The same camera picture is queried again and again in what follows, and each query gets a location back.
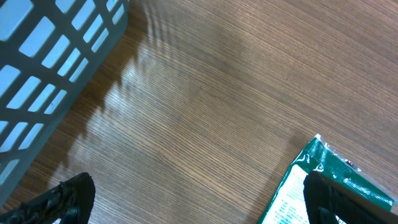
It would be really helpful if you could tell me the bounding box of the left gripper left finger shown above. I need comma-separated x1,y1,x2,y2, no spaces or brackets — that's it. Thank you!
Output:
1,172,96,224

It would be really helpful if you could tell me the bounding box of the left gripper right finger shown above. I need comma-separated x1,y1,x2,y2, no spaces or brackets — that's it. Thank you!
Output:
303,170,397,224

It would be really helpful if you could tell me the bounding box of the green sponge package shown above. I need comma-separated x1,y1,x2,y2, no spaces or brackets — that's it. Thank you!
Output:
258,134,397,223

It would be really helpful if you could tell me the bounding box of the grey plastic mesh basket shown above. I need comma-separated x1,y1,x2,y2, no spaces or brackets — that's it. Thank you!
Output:
1,0,130,202

